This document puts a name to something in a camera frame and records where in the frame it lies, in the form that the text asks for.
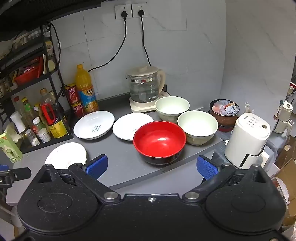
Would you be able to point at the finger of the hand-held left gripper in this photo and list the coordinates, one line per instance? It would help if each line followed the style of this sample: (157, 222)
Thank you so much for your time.
(3, 167)
(20, 173)

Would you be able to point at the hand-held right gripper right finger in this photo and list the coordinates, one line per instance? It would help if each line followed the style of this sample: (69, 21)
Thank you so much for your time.
(207, 168)

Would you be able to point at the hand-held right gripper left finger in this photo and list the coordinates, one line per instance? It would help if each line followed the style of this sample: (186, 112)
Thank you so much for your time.
(97, 166)

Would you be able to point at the white plate with brown rim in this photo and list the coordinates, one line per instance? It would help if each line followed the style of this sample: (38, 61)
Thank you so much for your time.
(66, 154)

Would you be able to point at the white deep plate script print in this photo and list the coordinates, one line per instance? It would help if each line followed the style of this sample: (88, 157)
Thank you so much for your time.
(93, 125)

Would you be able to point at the cream ceramic bowl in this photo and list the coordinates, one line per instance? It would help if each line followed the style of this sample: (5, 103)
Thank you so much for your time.
(172, 107)
(197, 126)

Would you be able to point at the plain white plate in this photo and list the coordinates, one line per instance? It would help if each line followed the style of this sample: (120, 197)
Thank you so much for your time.
(130, 127)

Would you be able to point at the red and black bowl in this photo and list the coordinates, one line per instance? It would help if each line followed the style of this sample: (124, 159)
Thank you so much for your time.
(159, 140)

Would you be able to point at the green cardboard box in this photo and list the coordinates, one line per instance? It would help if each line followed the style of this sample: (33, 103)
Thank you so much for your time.
(10, 148)

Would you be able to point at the clear shaker jar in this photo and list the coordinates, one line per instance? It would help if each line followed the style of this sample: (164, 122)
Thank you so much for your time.
(32, 139)

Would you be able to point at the pale crumpled tissue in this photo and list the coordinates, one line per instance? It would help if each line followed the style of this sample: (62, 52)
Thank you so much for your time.
(12, 132)

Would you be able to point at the small white jar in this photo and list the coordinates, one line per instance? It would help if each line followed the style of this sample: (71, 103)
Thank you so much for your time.
(44, 135)

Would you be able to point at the black metal rack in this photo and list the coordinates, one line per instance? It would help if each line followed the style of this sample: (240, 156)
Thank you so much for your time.
(62, 138)

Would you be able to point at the red label bottle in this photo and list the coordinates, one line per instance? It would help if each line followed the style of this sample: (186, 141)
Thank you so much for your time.
(35, 129)

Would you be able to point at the white top oil spray bottle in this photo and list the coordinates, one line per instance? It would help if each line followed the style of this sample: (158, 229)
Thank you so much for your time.
(18, 121)

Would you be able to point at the white countertop appliance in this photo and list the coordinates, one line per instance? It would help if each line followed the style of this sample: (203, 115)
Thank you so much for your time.
(247, 139)

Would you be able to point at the brown pot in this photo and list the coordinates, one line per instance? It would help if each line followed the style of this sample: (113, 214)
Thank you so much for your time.
(225, 120)

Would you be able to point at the white-capped jar of white sauce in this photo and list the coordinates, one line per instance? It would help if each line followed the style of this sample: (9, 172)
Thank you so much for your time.
(38, 124)

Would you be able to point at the brown liquid bottle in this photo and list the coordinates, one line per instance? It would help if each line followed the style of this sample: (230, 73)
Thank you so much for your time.
(38, 113)

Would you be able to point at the green label oil bottle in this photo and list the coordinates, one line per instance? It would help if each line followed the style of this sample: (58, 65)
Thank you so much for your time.
(28, 110)

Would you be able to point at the pile of sauce packets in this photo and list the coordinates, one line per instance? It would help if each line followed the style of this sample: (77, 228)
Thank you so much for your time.
(225, 107)

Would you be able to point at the red cap bottle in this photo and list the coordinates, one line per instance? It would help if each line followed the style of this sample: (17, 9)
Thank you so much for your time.
(18, 104)

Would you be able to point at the small clear bottle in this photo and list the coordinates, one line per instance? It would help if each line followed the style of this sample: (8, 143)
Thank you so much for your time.
(247, 109)

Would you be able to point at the cream kettle base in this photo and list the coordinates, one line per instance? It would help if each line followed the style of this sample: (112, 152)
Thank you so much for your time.
(138, 107)

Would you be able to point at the orange juice bottle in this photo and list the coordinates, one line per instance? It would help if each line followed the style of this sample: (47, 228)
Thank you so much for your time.
(86, 92)

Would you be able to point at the cardboard boxes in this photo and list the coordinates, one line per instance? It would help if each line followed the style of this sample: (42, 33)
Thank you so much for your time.
(286, 185)

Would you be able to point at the glass electric kettle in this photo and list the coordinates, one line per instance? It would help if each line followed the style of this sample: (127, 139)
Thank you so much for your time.
(143, 92)

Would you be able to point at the white cylindrical appliance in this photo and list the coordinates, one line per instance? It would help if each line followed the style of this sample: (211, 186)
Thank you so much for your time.
(283, 115)

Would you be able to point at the red plastic basket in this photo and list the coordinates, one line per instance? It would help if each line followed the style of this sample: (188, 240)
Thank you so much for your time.
(25, 76)

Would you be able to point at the black power plug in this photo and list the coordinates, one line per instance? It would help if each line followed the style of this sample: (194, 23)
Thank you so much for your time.
(141, 13)
(124, 14)

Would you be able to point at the white wall socket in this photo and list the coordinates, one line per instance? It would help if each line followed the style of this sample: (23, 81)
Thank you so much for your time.
(135, 9)
(119, 10)

